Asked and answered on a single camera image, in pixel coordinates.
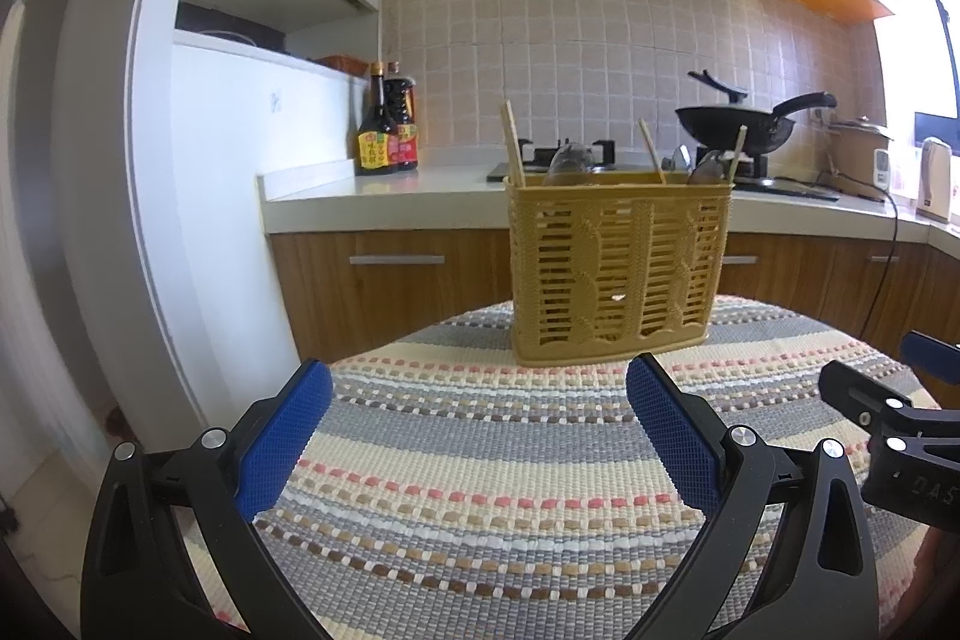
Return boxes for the large metal spoon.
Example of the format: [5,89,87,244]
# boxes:
[542,138,602,188]

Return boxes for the brown woven tray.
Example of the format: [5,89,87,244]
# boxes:
[313,54,371,76]

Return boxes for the wide dark sauce bottle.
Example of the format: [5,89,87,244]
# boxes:
[387,77,420,172]

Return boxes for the black gas stove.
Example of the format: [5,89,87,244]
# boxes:
[486,138,842,203]

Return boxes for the wooden lower cabinets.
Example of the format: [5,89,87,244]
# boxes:
[268,226,960,372]

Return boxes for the cream electric kettle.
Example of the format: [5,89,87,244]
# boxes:
[916,137,950,216]

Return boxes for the striped woven mat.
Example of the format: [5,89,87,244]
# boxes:
[184,293,943,640]

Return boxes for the slim dark soy sauce bottle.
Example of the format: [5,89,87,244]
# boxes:
[355,62,399,175]

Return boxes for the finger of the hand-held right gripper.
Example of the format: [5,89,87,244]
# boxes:
[900,331,960,390]
[819,359,960,440]

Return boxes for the rice cooker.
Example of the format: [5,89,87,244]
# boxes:
[828,116,896,192]

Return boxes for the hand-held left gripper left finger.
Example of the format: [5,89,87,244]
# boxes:
[81,359,335,640]

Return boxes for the black power cable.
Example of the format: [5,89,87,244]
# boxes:
[831,170,902,342]

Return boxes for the black wok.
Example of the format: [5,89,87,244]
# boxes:
[674,92,838,157]

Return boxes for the yellow plastic utensil basket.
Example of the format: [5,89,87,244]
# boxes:
[503,173,735,366]

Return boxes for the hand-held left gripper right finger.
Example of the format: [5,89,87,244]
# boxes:
[625,353,878,640]

